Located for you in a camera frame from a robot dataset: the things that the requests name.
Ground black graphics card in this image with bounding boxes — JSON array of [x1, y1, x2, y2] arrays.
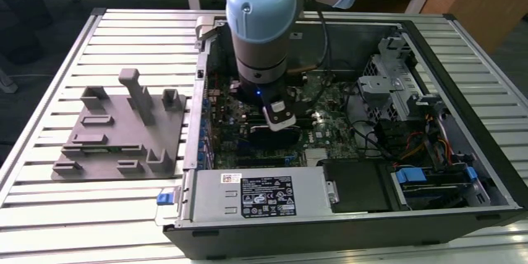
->
[[248, 124, 303, 150]]

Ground green motherboard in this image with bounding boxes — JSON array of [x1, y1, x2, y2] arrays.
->
[[206, 70, 372, 169]]

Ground silver chipset heat sink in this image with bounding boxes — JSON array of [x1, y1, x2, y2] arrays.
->
[[304, 148, 328, 166]]

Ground silver metal drive cage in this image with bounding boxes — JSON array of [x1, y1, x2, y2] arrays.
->
[[355, 35, 428, 122]]

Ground grey parts rack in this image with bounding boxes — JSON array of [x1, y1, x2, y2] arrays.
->
[[50, 67, 187, 181]]

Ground silver power supply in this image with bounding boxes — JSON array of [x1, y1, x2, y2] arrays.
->
[[175, 166, 344, 227]]

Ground black plastic shroud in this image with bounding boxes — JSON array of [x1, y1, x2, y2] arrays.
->
[[323, 158, 394, 215]]

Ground green RAM stick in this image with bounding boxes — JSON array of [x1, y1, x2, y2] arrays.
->
[[82, 145, 140, 155]]

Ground hard disk in blue carrier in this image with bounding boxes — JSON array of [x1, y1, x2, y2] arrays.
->
[[391, 166, 482, 212]]

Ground black PC case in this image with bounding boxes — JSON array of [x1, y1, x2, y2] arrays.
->
[[155, 13, 528, 260]]

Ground wooden cabinet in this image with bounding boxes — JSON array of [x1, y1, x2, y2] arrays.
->
[[420, 0, 528, 53]]

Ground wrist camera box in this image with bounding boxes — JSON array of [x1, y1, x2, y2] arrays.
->
[[262, 99, 299, 132]]

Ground grey case handle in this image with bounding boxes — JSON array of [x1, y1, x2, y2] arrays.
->
[[194, 15, 216, 51]]

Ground coloured power wires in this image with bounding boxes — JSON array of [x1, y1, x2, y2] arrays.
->
[[395, 114, 454, 166]]

